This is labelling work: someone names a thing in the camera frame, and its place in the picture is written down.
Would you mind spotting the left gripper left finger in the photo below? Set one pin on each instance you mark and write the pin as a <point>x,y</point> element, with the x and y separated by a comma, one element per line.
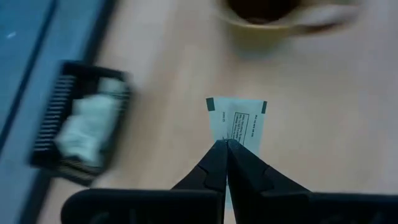
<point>214,174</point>

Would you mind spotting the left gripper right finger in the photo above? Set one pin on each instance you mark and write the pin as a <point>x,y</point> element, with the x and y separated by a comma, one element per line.
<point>245,180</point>

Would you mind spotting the green sweetener packet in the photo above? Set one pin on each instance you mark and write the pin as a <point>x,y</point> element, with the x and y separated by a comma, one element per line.
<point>110,85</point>
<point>236,121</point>
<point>87,127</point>

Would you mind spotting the green glazed ceramic mug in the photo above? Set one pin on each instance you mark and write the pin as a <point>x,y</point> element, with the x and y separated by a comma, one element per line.
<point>248,31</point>

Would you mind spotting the small black plastic basket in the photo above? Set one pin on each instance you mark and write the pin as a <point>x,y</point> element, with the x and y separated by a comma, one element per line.
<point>46,124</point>

